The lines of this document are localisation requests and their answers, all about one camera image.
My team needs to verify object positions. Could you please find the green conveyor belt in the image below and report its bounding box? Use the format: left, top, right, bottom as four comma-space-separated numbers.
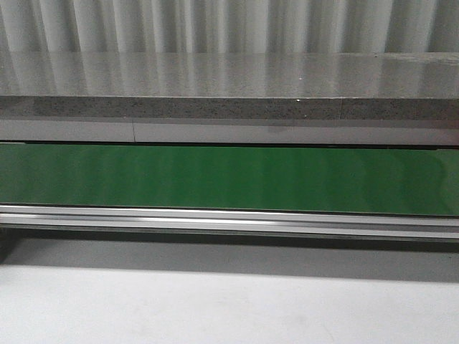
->
1, 143, 458, 216

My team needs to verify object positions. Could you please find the grey stone counter slab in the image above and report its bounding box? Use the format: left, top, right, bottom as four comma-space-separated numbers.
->
1, 52, 458, 121

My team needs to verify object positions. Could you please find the white pleated curtain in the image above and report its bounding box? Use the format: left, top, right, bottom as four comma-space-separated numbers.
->
1, 1, 458, 53

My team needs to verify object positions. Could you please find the white conveyor rear rail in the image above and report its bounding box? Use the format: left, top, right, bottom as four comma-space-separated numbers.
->
1, 118, 458, 146

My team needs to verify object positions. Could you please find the aluminium conveyor front rail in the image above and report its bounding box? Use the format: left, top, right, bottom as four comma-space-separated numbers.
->
1, 205, 458, 241

